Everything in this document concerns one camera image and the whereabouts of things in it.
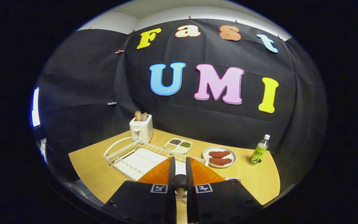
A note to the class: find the green label drink bottle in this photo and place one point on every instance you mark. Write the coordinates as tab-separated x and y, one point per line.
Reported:
259	152

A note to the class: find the toast bread slice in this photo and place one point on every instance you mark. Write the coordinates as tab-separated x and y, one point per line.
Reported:
137	116
144	116

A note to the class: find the white toaster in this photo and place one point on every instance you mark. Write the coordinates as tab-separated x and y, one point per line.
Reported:
141	130

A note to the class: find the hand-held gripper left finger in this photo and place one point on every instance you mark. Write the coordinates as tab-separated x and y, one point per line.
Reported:
138	203

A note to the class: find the white plate with meat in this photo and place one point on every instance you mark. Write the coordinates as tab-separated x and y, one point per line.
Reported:
233	155

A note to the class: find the brown meat piece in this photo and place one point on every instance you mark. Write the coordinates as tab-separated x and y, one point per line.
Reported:
221	161
219	154

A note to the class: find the black backdrop cloth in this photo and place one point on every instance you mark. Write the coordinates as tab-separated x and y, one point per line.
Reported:
197	118

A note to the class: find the white divided seasoning tray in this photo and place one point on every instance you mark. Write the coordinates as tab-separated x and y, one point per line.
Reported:
182	150

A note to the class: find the bright white light panel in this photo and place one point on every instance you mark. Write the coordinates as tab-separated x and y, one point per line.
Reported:
35	107

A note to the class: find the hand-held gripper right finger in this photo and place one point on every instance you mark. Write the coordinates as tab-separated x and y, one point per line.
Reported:
225	203

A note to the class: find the small red clip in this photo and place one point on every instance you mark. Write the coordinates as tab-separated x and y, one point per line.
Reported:
119	51

